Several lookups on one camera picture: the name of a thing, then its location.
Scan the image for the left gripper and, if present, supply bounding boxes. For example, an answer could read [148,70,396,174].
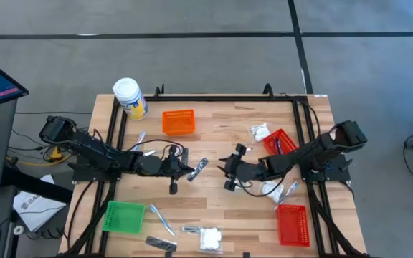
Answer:
[161,145,196,196]

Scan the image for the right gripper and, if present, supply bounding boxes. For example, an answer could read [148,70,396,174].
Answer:
[218,143,261,192]

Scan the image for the bagged white cotton balls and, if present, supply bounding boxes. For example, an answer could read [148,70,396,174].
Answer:
[262,180,285,204]
[198,225,224,254]
[234,178,253,190]
[250,122,272,143]

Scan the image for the orange plastic basket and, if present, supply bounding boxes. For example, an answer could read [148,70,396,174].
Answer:
[161,109,196,136]

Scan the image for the green plastic basket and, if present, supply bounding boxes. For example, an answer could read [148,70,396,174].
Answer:
[102,200,146,235]

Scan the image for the bagged dark metal tool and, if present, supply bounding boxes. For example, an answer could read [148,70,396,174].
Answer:
[181,224,202,236]

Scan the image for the red plastic basket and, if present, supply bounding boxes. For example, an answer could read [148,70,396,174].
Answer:
[277,204,310,248]
[262,128,300,157]

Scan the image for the yellow disinfecting wipes canister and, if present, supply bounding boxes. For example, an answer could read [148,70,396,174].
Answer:
[112,77,149,121]

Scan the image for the black desk beam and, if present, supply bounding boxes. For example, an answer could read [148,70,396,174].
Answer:
[1,166,73,204]

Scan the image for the white printed box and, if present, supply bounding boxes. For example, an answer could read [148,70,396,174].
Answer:
[12,174,67,233]

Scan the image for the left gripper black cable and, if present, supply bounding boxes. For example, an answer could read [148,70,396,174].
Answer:
[125,138,186,159]

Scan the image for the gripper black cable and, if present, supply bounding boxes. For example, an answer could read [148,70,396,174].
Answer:
[125,138,186,159]
[238,166,290,198]

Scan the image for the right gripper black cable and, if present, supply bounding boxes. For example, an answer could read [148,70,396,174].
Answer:
[238,166,290,198]

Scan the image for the black aluminium table frame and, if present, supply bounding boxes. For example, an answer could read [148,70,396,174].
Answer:
[61,82,369,258]

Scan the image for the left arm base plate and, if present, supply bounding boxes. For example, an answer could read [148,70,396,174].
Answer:
[72,163,123,183]

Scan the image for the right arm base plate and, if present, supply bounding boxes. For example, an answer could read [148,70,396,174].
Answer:
[298,153,351,183]

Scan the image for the yellow cable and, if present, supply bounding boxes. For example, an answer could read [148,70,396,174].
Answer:
[6,154,70,167]

